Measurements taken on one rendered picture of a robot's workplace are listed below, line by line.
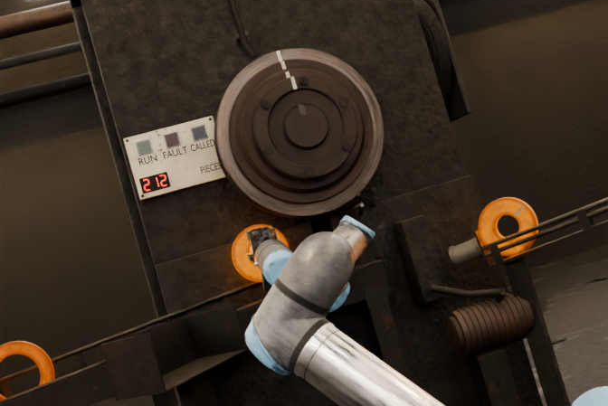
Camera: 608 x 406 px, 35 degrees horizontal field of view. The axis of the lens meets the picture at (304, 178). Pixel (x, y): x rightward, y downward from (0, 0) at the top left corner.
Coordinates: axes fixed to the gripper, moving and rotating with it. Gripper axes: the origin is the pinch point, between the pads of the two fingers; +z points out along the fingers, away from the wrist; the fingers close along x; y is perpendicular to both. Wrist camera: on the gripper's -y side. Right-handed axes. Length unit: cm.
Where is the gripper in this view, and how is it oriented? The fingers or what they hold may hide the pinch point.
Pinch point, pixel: (258, 246)
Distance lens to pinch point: 267.7
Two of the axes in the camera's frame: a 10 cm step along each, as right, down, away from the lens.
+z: -2.3, -1.6, 9.6
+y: -2.2, -9.5, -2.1
